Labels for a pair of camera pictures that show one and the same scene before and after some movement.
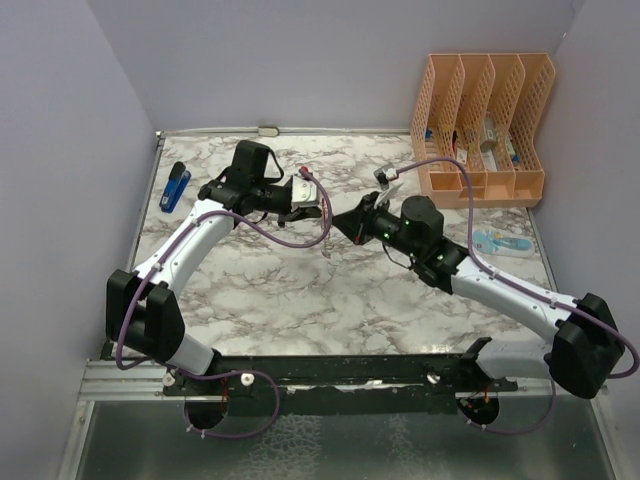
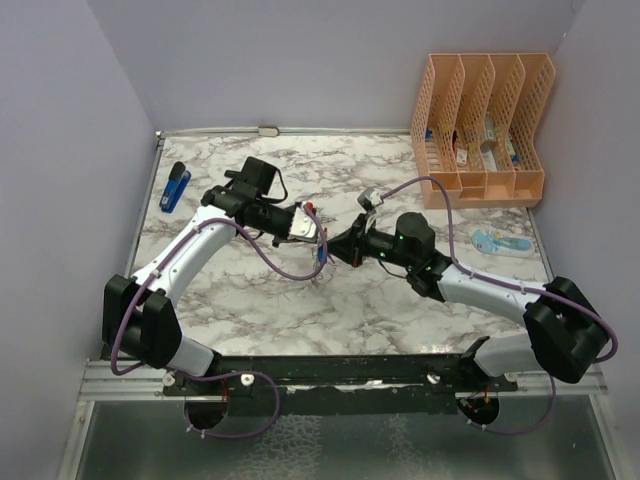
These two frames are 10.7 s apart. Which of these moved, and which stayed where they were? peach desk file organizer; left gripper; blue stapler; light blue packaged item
Moved: left gripper
Stayed: blue stapler; light blue packaged item; peach desk file organizer
